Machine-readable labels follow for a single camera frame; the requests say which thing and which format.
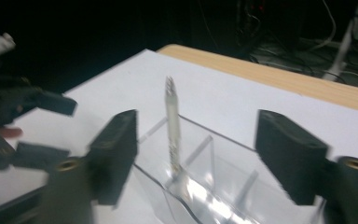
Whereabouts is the white desk leg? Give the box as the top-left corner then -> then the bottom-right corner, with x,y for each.
322,0 -> 358,82

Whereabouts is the white floor cable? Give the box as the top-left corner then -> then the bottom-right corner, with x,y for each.
306,0 -> 338,52

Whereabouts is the tangle of black floor cables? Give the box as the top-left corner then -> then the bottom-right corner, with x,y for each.
236,0 -> 358,91

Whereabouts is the white table sheet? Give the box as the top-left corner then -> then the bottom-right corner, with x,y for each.
0,48 -> 358,224

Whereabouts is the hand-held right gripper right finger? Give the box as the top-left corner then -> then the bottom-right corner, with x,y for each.
254,108 -> 330,206

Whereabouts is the clear acrylic organizer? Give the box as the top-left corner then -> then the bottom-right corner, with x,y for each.
132,114 -> 328,224

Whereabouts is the white pen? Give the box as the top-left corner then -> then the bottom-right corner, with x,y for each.
163,76 -> 184,180

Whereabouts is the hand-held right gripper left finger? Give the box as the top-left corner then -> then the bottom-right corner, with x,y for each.
87,108 -> 139,207

